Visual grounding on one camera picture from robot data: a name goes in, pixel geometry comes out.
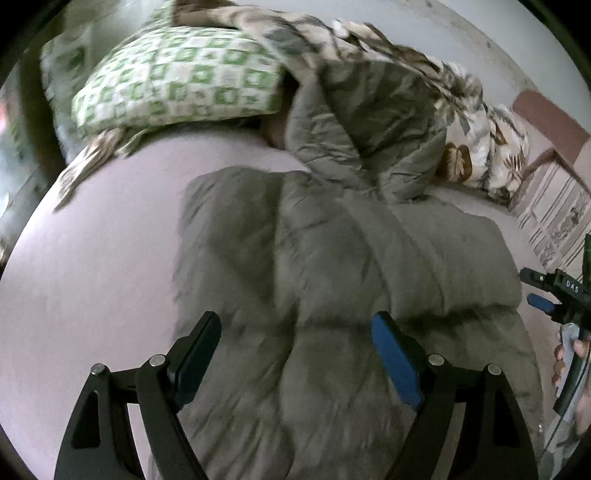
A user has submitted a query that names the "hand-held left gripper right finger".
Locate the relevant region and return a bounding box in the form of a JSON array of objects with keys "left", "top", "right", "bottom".
[{"left": 370, "top": 311, "right": 539, "bottom": 480}]

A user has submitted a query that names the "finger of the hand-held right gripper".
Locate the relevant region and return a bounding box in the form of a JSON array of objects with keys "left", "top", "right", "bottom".
[
  {"left": 527, "top": 294, "right": 560, "bottom": 317},
  {"left": 519, "top": 268, "right": 560, "bottom": 291}
]

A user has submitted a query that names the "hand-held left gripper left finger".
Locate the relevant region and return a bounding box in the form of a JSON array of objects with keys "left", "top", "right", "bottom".
[{"left": 54, "top": 311, "right": 222, "bottom": 480}]

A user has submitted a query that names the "grey quilted jacket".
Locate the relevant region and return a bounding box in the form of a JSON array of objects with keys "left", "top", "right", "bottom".
[{"left": 173, "top": 58, "right": 546, "bottom": 480}]

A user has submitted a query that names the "person's right hand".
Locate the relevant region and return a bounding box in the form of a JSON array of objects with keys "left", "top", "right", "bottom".
[{"left": 551, "top": 323, "right": 591, "bottom": 437}]

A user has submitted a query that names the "striped seat cushion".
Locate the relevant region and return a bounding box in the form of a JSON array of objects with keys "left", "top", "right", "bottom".
[{"left": 516, "top": 159, "right": 591, "bottom": 274}]

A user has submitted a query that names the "floral leaf print blanket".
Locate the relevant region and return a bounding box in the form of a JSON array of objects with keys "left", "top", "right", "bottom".
[{"left": 52, "top": 0, "right": 530, "bottom": 214}]

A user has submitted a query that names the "brown wooden armchair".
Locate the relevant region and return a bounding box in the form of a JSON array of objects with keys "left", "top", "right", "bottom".
[{"left": 508, "top": 90, "right": 591, "bottom": 213}]

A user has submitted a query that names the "green patterned pillow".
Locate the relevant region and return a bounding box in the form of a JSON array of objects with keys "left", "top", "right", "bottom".
[{"left": 71, "top": 25, "right": 285, "bottom": 139}]

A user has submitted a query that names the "pale leaf print pillow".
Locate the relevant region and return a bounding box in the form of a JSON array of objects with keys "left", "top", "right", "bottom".
[{"left": 39, "top": 0, "right": 176, "bottom": 160}]

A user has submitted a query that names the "brown cloth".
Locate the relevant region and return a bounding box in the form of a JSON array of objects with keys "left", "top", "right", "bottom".
[{"left": 174, "top": 0, "right": 234, "bottom": 25}]

